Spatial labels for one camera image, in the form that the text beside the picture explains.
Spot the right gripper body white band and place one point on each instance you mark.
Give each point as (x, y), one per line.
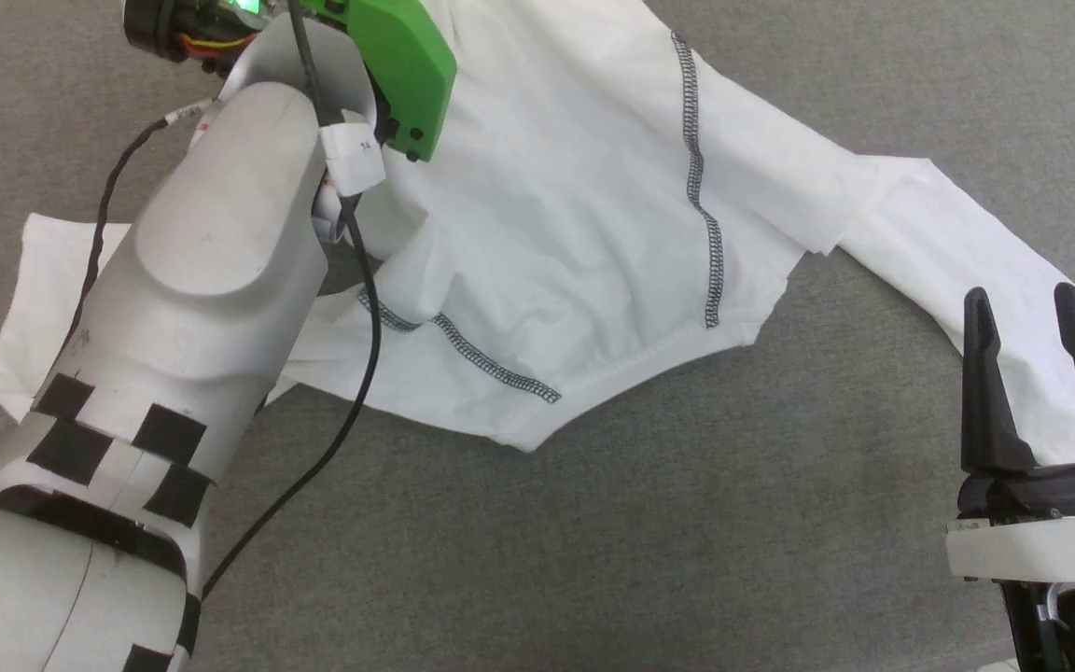
(1041, 541)

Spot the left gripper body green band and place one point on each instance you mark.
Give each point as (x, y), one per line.
(402, 65)

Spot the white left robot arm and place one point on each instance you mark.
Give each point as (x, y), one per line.
(202, 280)

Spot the white long-sleeve garment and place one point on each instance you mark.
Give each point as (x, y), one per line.
(575, 215)

